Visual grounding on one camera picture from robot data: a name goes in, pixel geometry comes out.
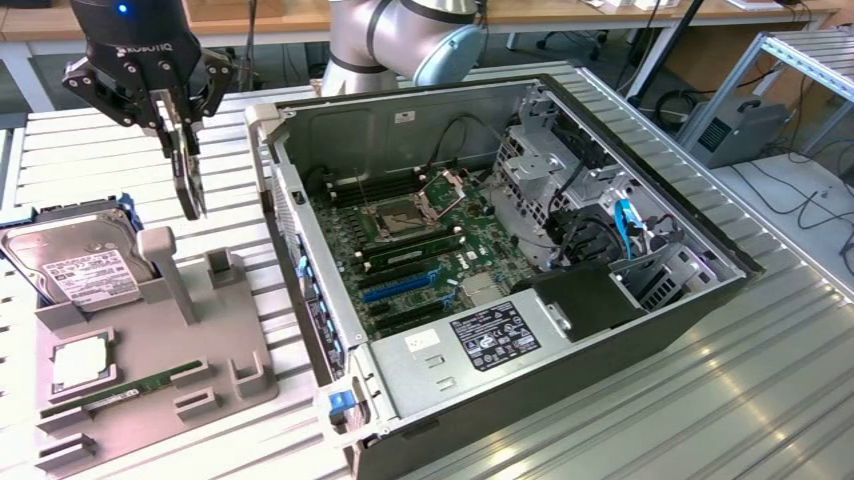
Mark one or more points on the open metal socket cover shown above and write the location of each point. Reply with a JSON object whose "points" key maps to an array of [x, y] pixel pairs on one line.
{"points": [[454, 174]]}

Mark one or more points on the black expansion slot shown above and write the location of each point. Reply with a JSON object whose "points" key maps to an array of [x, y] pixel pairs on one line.
{"points": [[412, 325], [409, 312], [394, 276]]}

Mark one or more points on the aluminium slat frame table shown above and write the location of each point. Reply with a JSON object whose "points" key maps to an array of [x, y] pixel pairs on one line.
{"points": [[811, 57]]}

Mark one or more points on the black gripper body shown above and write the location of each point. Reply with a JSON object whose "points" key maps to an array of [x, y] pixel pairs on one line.
{"points": [[141, 45]]}

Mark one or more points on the silver perforated disk bay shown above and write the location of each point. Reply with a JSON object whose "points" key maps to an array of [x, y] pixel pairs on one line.
{"points": [[528, 195]]}

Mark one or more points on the wooden desk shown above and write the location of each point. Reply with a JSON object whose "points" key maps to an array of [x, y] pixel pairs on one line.
{"points": [[601, 17]]}

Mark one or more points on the blue expansion slot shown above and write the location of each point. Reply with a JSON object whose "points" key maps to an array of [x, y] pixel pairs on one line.
{"points": [[397, 290]]}

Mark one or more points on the office chair with star base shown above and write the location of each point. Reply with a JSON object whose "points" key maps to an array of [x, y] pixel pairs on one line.
{"points": [[568, 37]]}

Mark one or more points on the green motherboard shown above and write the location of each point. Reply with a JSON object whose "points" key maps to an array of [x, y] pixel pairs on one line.
{"points": [[494, 272]]}

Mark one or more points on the grey parts rack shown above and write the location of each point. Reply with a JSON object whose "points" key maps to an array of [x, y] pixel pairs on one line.
{"points": [[154, 345]]}

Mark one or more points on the open black PC case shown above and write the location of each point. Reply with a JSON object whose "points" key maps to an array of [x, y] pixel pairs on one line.
{"points": [[601, 380]]}

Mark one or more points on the CPU socket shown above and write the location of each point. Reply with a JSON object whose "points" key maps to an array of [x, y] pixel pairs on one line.
{"points": [[397, 220]]}

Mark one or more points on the hard disk with blue caddy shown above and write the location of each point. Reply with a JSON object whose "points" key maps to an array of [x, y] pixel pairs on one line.
{"points": [[67, 260]]}

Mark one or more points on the black slanted pole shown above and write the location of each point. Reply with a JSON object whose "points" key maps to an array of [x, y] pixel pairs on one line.
{"points": [[668, 50]]}

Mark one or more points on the silver CPU chip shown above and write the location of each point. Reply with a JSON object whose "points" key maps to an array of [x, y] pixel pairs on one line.
{"points": [[81, 365]]}

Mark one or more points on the RAM slot with white clips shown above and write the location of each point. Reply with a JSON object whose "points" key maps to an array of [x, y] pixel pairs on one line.
{"points": [[377, 184], [377, 196], [410, 239]]}

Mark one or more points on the blue case release latch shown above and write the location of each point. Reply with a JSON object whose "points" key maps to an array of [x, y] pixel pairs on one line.
{"points": [[341, 402]]}

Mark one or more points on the thin socket locking lever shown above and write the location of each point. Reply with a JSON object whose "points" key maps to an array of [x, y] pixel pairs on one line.
{"points": [[364, 192]]}

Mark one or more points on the silver slotted disk bay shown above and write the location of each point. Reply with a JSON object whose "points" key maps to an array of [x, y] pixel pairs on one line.
{"points": [[674, 280]]}

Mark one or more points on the graphics card with metal bracket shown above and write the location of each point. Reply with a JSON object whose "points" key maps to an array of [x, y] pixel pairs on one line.
{"points": [[194, 195]]}

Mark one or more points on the silver finned heatsink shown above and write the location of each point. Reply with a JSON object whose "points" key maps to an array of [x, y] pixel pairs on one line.
{"points": [[481, 292]]}

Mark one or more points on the green RAM stick with label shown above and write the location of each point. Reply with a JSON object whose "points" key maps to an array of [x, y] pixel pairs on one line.
{"points": [[414, 251]]}

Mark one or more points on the grey power supply unit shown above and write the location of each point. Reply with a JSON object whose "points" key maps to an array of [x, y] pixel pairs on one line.
{"points": [[428, 380]]}

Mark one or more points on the black plastic cover box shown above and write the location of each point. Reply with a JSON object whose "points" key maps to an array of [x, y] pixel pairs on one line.
{"points": [[588, 305]]}

